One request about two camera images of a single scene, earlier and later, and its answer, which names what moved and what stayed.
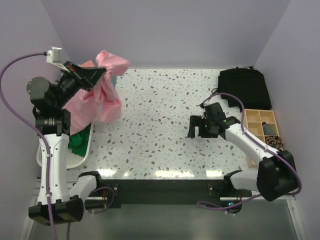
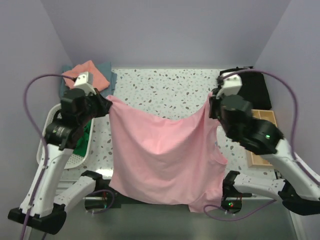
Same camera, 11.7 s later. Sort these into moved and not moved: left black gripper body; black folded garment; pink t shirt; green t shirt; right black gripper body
Moved: left black gripper body; right black gripper body; pink t shirt
Not moved: green t shirt; black folded garment
